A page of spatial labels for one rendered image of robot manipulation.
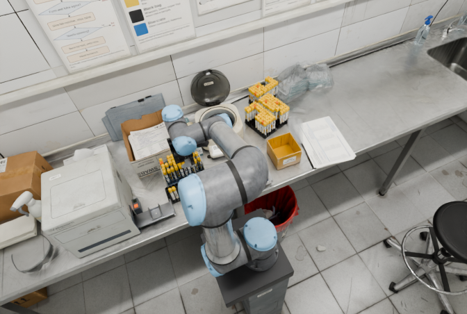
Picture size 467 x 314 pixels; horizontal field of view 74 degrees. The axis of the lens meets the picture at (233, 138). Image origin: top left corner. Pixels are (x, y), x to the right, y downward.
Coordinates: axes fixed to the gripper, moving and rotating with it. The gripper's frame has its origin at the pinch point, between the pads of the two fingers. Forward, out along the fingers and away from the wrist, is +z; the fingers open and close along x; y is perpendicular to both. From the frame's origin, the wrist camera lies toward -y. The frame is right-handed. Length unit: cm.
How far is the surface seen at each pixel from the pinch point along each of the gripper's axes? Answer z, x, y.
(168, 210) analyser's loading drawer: 14.2, 9.1, 17.5
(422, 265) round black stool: 93, 69, -112
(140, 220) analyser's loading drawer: 14.2, 8.6, 30.4
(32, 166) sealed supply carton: 0, -33, 69
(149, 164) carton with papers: 10.3, -16.7, 19.3
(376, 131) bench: 18, 11, -98
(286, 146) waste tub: 18, -1, -50
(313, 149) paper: 17, 7, -61
